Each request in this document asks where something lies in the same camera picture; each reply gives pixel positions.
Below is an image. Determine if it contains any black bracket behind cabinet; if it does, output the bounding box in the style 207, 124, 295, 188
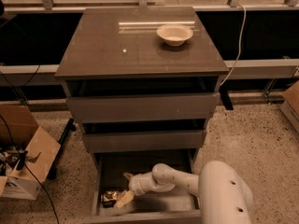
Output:
220, 85, 234, 110

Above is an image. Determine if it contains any grey drawer cabinet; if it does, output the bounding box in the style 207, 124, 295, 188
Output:
54, 6, 230, 224

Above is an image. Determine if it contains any white cable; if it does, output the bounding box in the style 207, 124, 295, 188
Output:
219, 3, 248, 88

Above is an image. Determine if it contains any grey middle drawer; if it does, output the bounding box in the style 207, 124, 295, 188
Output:
82, 119, 207, 153

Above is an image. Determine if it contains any open cardboard box left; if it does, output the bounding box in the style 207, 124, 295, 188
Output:
0, 105, 60, 200

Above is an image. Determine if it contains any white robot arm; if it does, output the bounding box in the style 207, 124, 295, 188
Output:
114, 161, 253, 224

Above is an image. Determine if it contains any grey bottom drawer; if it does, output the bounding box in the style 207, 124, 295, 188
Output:
83, 149, 202, 224

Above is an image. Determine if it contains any orange can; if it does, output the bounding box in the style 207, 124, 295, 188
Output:
101, 190, 121, 208

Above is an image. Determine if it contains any cardboard box right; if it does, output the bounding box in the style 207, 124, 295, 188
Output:
280, 81, 299, 132

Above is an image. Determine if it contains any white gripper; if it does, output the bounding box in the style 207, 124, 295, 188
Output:
114, 173, 155, 208

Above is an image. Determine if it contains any black cable on floor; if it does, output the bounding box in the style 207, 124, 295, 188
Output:
0, 113, 61, 224

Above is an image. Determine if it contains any white paper bowl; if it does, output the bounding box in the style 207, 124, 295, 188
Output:
156, 24, 193, 47

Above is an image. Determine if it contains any grey drawer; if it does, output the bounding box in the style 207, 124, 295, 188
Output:
67, 77, 220, 123
83, 149, 202, 224
82, 119, 207, 153

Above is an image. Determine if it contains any black stand leg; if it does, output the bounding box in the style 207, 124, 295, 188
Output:
48, 119, 76, 180

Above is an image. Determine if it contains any grey top drawer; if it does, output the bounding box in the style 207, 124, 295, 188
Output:
67, 77, 220, 123

